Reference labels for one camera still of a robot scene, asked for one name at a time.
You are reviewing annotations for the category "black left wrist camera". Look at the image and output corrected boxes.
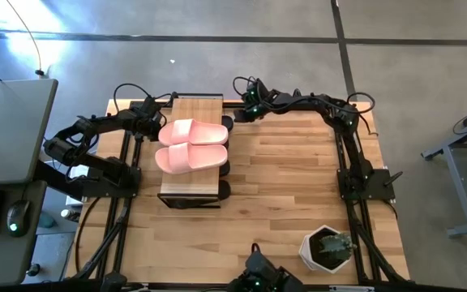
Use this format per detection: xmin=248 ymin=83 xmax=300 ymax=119
xmin=147 ymin=121 xmax=164 ymax=142

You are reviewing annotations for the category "white hexagonal plant pot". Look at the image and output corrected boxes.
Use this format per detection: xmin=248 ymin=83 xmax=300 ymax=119
xmin=298 ymin=224 xmax=352 ymax=275

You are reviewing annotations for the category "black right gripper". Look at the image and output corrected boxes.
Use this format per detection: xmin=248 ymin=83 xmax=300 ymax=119
xmin=233 ymin=91 xmax=289 ymax=123

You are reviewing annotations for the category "pink rubber slide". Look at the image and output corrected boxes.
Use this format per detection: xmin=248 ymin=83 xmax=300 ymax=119
xmin=154 ymin=142 xmax=229 ymax=175
xmin=157 ymin=118 xmax=229 ymax=147

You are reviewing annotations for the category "teal round object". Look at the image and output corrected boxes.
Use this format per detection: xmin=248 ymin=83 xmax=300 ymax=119
xmin=37 ymin=213 xmax=58 ymax=230

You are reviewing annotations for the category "black aluminium table frame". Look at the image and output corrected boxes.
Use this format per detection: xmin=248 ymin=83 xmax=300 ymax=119
xmin=65 ymin=88 xmax=412 ymax=287

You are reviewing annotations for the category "wooden shelf with black frame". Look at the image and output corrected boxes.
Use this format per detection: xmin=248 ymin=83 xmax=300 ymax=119
xmin=156 ymin=92 xmax=225 ymax=210

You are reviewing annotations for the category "gray metal table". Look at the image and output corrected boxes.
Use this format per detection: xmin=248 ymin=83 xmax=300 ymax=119
xmin=421 ymin=101 xmax=467 ymax=238

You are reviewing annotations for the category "green cactus plant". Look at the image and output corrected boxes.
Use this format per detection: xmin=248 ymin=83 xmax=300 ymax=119
xmin=318 ymin=230 xmax=358 ymax=263

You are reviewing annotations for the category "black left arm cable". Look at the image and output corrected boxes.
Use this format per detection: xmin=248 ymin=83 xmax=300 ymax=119
xmin=114 ymin=83 xmax=174 ymax=122

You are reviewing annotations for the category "yellow floor cable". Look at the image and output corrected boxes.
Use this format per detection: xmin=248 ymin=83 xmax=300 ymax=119
xmin=5 ymin=0 xmax=47 ymax=78

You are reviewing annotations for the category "black computer mouse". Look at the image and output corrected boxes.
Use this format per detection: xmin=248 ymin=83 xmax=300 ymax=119
xmin=6 ymin=200 xmax=32 ymax=239

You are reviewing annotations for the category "light gray desk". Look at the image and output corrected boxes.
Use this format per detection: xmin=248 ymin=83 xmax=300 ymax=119
xmin=0 ymin=78 xmax=59 ymax=187

